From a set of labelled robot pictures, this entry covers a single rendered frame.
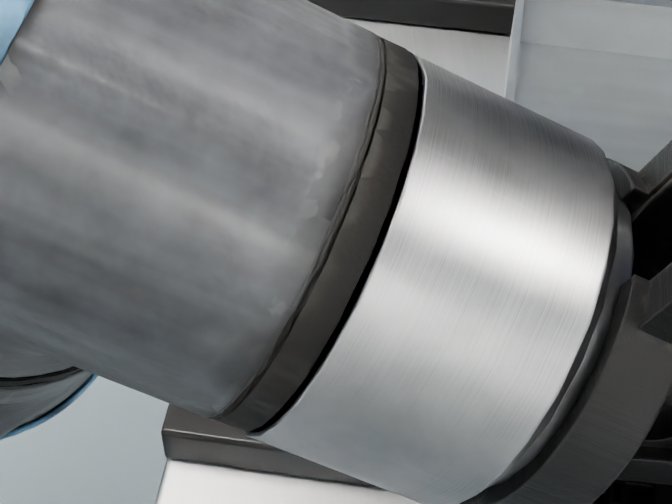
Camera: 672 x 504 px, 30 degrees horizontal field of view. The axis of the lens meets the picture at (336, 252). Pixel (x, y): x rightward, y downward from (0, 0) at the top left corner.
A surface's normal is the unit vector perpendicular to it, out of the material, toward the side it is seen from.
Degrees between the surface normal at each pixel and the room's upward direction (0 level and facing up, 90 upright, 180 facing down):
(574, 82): 0
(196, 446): 90
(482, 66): 0
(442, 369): 64
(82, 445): 0
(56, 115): 46
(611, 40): 90
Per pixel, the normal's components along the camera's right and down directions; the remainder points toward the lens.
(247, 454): -0.15, 0.75
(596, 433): 0.07, 0.40
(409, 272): 0.21, 0.13
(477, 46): 0.01, -0.65
